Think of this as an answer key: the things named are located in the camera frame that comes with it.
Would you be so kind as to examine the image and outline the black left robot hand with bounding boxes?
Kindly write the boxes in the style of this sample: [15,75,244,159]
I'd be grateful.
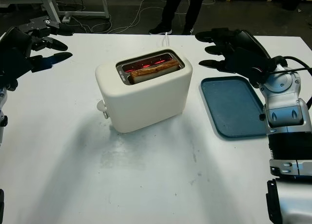
[0,17,74,91]

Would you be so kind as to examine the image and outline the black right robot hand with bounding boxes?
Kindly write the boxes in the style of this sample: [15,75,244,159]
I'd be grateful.
[195,28,272,72]

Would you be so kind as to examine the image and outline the slice of toast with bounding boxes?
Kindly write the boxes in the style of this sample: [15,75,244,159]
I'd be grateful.
[130,59,180,85]

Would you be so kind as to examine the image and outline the person in black trousers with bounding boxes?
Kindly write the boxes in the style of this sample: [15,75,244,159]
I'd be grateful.
[148,0,203,36]

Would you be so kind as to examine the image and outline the white toaster lever knob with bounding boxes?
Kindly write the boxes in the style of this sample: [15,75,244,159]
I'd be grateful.
[97,99,108,112]

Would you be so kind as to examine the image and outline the white two-slot toaster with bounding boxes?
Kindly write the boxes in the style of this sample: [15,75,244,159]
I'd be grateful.
[95,48,194,133]

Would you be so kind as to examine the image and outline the black sneaker white sole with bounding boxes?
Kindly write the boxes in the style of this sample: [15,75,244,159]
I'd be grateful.
[181,26,195,36]
[148,23,173,36]

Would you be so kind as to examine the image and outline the blue plastic tray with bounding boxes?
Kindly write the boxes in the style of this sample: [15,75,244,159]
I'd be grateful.
[200,75,269,138]

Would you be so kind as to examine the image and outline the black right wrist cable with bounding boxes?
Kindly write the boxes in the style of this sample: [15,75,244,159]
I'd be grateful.
[267,55,312,75]

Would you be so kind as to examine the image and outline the thin pale floor cable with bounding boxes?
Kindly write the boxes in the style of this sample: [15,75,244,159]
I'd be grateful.
[70,14,115,35]

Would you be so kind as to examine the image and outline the white toaster power cord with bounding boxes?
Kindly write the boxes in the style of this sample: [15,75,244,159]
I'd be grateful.
[160,32,170,48]

